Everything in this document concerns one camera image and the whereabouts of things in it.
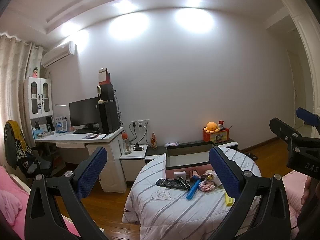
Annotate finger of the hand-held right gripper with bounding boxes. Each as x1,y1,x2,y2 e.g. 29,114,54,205
296,107,320,127
269,117,308,153

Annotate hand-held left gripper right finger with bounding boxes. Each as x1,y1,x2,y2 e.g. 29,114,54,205
209,145,292,240

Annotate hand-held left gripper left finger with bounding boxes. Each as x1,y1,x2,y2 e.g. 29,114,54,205
24,146,108,240

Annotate white and pink block toy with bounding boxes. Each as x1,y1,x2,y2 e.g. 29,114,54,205
199,180,216,193

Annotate blue carton with gold print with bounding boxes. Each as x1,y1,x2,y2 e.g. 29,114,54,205
186,179,202,200

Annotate pink box with black rim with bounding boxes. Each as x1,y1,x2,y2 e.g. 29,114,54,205
165,141,218,180

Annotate black remote control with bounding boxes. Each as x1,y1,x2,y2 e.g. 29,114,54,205
156,177,190,190

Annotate person's right hand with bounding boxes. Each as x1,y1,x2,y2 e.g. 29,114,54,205
301,175,316,205

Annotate black floor scale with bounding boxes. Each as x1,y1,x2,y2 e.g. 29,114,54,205
240,152,258,161

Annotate pink quilt with purple frill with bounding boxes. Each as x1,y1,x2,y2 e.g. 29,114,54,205
282,172,307,220

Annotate red cartoon storage box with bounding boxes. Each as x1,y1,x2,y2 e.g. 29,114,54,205
203,127,230,142

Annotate white desk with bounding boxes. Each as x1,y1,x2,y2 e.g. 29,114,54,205
34,127,128,193

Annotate black-topped white shelf unit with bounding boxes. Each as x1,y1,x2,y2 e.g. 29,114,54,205
119,137,239,183

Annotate bottle with orange cap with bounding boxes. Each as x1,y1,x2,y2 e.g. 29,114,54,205
122,133,132,155

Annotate orange octopus plush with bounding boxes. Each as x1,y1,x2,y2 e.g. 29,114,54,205
204,122,220,133

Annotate blue and white box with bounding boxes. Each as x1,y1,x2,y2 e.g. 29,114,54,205
55,115,68,133

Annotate black computer tower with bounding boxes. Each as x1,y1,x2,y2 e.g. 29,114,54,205
98,102,120,134

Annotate black computer monitor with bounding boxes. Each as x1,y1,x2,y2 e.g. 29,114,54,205
69,97,100,130

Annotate office chair with draped clothes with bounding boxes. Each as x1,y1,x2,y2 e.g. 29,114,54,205
4,120,53,179

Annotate white striped quilt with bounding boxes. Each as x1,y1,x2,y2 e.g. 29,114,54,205
122,146,262,240

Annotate black speaker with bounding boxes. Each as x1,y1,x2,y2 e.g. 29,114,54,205
97,84,115,103

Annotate plain pink bedding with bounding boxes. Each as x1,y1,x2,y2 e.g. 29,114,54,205
0,165,83,240

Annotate white glass-door cabinet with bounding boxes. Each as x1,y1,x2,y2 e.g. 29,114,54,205
24,77,54,119

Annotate red cardboard box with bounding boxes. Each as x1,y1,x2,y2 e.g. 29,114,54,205
98,67,112,87

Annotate beige curtain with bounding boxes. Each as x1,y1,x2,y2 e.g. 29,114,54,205
0,32,42,165

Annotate white air conditioner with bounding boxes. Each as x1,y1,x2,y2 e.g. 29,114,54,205
42,41,76,68

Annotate black power cables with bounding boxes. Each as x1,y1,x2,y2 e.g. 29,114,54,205
129,122,148,145

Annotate white door frame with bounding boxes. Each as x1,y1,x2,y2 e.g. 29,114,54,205
275,0,320,140

